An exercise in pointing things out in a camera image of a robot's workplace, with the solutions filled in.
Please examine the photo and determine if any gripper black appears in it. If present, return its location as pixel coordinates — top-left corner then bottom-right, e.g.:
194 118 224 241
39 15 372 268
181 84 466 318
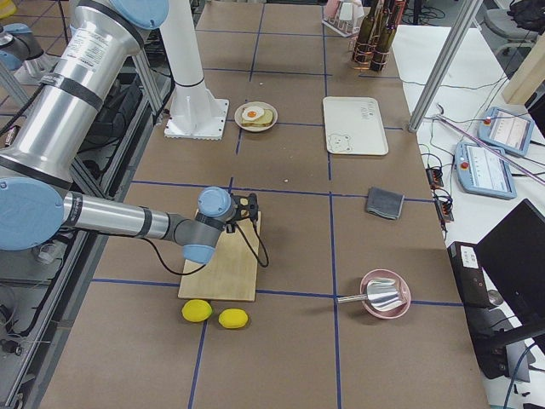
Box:
226 222 238 233

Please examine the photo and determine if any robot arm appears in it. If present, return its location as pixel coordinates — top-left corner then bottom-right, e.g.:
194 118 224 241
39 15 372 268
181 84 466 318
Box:
1 1 236 264
1 23 58 85

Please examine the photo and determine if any cream bear tray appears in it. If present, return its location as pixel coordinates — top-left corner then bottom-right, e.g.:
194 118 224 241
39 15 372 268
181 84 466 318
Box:
323 96 388 156

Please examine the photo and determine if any wooden cutting board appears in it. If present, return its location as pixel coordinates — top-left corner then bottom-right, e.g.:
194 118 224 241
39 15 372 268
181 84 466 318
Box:
178 220 259 302

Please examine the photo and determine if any yellow lemon left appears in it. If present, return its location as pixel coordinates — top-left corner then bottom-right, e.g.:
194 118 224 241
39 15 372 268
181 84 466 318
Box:
181 299 213 323

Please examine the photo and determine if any yellow lemon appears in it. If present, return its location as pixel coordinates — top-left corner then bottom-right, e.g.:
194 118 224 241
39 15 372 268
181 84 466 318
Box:
218 308 250 329
181 299 213 323

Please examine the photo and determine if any yellow lemon right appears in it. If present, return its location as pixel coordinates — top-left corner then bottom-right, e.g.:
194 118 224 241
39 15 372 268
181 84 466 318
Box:
218 308 250 329

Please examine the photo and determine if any bottom bread slice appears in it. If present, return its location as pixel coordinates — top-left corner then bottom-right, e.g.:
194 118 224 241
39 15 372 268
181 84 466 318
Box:
241 108 274 128

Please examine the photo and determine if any round beige plate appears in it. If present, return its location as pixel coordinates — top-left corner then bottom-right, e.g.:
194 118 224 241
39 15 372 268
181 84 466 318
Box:
233 101 278 132

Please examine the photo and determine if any fried egg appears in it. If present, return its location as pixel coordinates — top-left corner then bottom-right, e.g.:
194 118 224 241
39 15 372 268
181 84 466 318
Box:
241 106 265 122

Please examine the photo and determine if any grey folded cloth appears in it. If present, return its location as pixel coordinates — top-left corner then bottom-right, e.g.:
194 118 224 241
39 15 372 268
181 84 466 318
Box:
365 187 404 220

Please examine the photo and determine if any metal scoop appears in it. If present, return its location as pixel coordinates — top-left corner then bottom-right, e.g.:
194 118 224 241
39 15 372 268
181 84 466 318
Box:
336 279 406 312

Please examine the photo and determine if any pink bowl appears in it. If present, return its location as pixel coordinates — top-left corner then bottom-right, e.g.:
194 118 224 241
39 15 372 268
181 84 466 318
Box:
360 269 411 320

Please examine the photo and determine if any dark wine bottle upper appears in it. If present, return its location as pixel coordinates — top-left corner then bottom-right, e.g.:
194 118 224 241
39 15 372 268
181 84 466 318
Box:
352 0 383 71

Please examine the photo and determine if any dark wine bottle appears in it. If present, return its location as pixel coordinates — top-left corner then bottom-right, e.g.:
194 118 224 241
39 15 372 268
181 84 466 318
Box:
370 1 405 72
352 0 383 71

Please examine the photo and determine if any reacher grabber stick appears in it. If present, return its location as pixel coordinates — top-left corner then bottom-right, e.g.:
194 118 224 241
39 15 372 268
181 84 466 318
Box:
433 114 545 186

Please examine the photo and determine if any light pink cup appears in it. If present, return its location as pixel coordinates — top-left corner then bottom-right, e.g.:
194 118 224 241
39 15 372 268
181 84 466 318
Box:
324 0 341 19

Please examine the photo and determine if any white cup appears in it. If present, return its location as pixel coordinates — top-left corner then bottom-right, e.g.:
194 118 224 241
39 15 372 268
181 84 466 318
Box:
338 1 354 22

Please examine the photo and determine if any teach pendant near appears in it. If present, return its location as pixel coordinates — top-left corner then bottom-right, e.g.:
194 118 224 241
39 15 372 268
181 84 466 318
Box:
455 142 517 199

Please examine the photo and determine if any teach pendant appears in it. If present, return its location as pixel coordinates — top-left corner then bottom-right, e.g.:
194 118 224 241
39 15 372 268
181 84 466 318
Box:
455 142 517 199
478 107 535 157

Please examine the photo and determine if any dark wine bottle lower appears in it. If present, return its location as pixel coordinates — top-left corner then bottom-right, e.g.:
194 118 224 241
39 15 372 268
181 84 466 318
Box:
370 1 405 72

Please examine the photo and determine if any black box device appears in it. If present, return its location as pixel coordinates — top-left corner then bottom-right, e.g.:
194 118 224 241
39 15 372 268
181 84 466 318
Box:
448 241 531 383

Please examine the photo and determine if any black monitor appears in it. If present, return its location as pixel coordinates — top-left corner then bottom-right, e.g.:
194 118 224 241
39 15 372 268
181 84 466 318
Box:
475 199 544 349

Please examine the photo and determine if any teach pendant far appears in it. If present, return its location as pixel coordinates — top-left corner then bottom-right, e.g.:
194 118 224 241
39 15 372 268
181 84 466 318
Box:
478 107 535 157

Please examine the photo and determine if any office chair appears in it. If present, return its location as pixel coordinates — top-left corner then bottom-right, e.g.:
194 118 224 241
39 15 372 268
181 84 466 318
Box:
484 1 544 55

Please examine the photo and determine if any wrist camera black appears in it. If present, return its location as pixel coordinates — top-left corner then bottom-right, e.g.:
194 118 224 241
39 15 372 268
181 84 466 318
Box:
232 193 259 223

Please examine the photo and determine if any camera cable black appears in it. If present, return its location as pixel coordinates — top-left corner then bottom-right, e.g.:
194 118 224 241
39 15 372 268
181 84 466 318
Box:
144 216 270 276

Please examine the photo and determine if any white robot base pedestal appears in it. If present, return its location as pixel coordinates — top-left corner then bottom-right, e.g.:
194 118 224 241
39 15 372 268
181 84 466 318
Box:
160 1 229 141

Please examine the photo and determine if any white wire cup rack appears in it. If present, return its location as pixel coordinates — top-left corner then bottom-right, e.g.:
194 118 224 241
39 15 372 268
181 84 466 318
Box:
322 0 364 37

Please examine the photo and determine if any copper wire bottle rack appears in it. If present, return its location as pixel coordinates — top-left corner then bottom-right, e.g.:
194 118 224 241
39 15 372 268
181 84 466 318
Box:
352 0 406 72

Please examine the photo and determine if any aluminium frame post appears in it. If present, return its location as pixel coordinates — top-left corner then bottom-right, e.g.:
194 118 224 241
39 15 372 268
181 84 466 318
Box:
408 0 484 133

